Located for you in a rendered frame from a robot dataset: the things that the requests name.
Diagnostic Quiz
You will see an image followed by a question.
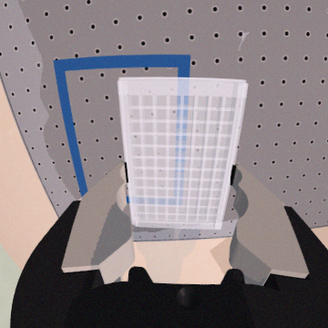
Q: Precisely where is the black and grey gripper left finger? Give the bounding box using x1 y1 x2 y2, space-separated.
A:
10 161 135 328

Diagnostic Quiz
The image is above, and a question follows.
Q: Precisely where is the blue tape outline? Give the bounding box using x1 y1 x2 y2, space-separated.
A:
53 55 190 197

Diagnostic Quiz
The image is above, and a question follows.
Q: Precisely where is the grey perforated base plate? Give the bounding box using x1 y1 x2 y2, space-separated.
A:
0 0 328 229

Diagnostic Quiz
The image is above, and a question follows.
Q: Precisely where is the white well plate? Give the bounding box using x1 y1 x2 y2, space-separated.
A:
118 77 248 230

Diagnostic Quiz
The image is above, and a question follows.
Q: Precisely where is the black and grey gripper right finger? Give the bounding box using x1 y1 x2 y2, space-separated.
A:
229 164 328 328

